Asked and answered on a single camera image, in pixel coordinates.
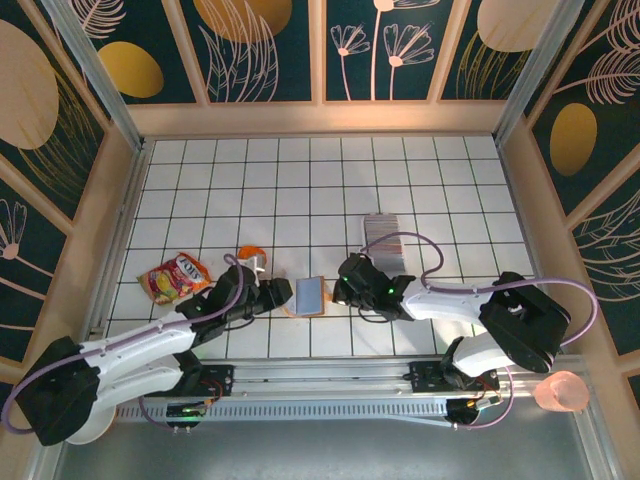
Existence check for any colourful candy bag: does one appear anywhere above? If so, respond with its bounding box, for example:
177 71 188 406
135 251 212 305

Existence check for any aluminium table edge strip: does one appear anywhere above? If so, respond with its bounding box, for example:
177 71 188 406
94 142 154 341

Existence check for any white bowl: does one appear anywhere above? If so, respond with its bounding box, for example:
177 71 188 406
64 409 115 446

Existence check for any pink plastic cup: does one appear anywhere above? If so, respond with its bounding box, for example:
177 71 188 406
532 369 591 414

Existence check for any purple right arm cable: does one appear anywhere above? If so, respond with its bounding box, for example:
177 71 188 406
359 230 600 431

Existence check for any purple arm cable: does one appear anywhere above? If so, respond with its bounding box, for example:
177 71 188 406
1 253 251 432
359 230 600 431

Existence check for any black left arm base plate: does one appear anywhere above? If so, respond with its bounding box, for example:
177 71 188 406
142 364 236 399

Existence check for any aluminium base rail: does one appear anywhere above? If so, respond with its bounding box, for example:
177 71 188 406
142 354 589 401

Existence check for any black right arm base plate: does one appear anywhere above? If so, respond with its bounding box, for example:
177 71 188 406
408 360 501 396

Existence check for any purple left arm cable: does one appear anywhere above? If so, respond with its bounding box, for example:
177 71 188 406
1 253 251 432

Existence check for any white slotted cable duct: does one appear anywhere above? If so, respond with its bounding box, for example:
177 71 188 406
114 399 451 429

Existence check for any single flower wall panel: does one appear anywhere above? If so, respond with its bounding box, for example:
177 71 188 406
0 164 69 364

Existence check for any flower outline wall panel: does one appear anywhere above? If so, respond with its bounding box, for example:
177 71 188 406
325 0 459 101

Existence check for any gold leaf outline wall panel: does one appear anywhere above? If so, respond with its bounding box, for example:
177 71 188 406
572 184 640 356

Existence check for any peach circle gold wall panel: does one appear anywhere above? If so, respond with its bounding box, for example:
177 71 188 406
439 0 564 101

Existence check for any yellow oval feather wall panel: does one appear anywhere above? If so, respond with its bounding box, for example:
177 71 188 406
74 0 199 105

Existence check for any aluminium frame post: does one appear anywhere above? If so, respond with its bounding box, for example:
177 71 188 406
42 0 146 151
493 0 591 144

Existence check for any large peach circle wall panel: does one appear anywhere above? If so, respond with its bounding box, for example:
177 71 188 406
0 0 109 221

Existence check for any white feather wall panel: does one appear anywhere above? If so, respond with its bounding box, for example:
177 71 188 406
522 0 640 116

